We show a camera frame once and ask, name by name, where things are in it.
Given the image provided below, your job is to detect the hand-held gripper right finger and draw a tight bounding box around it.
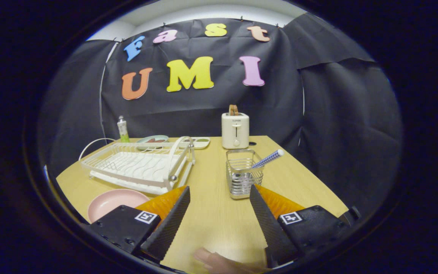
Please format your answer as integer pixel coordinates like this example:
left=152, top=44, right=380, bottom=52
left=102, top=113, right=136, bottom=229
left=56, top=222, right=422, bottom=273
left=249, top=185, right=350, bottom=269

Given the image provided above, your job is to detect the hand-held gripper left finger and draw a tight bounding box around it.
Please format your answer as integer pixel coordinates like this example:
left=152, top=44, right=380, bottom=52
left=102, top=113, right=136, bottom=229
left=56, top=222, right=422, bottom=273
left=88, top=186, right=191, bottom=263

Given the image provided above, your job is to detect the metal wire basket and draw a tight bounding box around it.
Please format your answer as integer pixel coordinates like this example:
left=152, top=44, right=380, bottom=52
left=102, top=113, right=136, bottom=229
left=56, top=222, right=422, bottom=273
left=226, top=149, right=264, bottom=199

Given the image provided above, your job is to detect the pink plate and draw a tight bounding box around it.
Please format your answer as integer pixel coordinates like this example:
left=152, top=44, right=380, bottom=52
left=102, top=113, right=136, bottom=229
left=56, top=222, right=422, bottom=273
left=88, top=189, right=151, bottom=224

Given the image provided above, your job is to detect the white dish rack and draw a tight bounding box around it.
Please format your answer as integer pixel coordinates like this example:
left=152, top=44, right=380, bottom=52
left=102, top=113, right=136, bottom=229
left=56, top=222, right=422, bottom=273
left=79, top=136, right=196, bottom=195

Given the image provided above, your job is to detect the spoon with blue checked handle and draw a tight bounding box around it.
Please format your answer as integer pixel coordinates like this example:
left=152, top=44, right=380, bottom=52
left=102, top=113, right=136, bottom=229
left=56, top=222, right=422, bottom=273
left=232, top=149, right=285, bottom=187

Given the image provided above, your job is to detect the pale green plate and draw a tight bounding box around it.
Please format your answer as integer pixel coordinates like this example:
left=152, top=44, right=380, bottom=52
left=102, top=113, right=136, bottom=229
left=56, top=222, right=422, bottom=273
left=136, top=135, right=169, bottom=150

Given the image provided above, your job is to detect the white compartment dish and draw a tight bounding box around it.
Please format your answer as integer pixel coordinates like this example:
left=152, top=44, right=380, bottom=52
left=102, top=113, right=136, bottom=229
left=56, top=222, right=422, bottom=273
left=183, top=137, right=210, bottom=150

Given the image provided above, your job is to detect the cream toaster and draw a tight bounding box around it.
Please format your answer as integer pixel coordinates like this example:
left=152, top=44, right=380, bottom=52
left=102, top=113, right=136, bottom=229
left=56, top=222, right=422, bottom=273
left=221, top=112, right=250, bottom=150

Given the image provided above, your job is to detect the green and white bottle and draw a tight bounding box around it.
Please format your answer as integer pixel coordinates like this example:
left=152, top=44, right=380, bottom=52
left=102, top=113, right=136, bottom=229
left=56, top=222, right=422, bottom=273
left=117, top=116, right=130, bottom=143

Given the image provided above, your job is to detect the black backdrop cloth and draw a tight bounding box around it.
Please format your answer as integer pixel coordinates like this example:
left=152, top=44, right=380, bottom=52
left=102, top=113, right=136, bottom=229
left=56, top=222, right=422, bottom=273
left=38, top=13, right=404, bottom=213

